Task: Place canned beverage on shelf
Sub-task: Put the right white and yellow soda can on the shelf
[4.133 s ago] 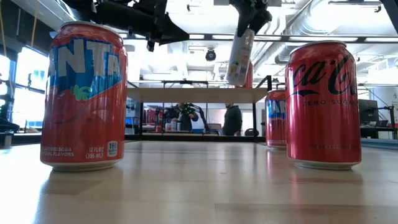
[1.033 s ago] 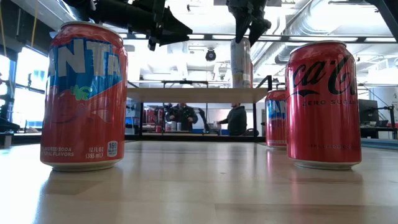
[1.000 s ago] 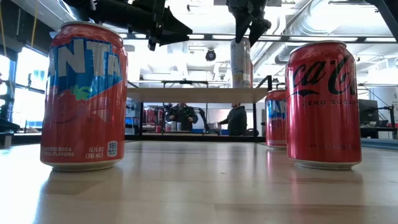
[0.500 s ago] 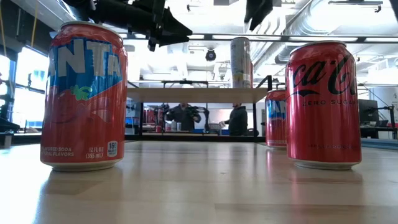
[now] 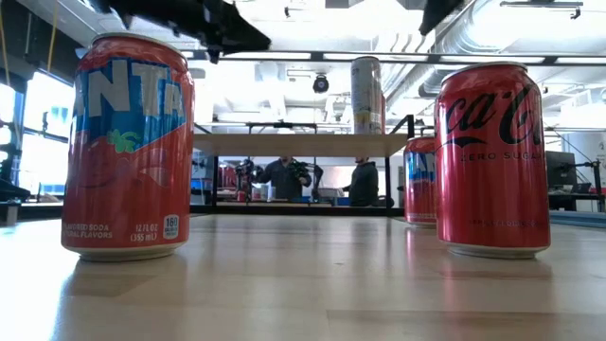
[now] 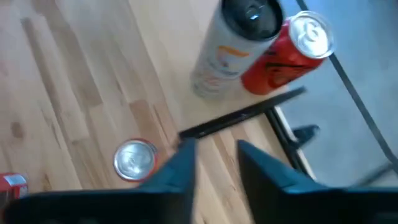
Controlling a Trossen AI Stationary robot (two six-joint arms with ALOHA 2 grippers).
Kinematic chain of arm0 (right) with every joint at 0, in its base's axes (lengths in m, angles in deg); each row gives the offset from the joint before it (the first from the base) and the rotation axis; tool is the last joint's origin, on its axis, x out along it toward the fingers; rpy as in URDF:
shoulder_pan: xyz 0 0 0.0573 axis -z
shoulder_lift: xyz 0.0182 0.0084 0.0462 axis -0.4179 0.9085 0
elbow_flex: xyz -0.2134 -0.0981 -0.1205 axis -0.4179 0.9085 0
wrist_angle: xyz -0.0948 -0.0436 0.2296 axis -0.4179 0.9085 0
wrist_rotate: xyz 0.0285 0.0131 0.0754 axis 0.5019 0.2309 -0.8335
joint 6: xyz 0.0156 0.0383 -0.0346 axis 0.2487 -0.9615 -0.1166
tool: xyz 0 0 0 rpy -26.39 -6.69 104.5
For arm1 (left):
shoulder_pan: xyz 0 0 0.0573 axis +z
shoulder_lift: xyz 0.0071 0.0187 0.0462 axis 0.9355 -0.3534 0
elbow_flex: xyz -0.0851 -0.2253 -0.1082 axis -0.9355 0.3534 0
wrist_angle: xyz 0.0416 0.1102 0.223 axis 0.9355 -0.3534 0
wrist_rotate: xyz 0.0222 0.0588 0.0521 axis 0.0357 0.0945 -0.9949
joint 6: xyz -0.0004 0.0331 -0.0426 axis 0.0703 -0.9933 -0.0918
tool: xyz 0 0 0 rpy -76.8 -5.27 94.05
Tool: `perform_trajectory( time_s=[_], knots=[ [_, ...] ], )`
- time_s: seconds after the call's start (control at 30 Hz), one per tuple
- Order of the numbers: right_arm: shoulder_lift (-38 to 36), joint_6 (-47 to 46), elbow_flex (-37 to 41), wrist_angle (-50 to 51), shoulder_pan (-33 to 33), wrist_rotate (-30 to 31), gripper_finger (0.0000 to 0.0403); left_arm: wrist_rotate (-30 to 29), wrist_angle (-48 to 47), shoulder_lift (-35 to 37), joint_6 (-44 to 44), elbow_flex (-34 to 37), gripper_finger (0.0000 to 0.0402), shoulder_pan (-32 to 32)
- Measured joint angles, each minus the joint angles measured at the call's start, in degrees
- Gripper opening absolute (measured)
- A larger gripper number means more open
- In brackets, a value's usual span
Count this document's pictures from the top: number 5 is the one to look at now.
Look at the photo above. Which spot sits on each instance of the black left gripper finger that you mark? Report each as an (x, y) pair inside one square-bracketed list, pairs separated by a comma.
[(241, 35)]

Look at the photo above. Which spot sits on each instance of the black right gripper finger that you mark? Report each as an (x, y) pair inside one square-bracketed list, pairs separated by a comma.
[(438, 16)]

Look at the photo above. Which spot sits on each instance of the white Celsius can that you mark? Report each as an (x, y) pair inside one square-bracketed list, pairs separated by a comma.
[(366, 95)]

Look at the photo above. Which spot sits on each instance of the red Coke Zero can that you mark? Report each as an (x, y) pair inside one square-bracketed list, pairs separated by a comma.
[(492, 166)]

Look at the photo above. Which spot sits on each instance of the person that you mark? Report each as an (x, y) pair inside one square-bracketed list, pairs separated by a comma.
[(363, 184), (284, 182)]

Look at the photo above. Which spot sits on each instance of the black computer monitor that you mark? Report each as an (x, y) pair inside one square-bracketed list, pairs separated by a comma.
[(561, 168)]

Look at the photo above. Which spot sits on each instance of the black overhead frame bar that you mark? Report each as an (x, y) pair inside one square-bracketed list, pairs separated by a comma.
[(426, 59)]

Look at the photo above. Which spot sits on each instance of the black dome camera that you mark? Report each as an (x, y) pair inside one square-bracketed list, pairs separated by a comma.
[(320, 84)]

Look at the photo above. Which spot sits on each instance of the black aluminium table frame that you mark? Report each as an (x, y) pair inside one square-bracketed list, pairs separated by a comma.
[(303, 209)]

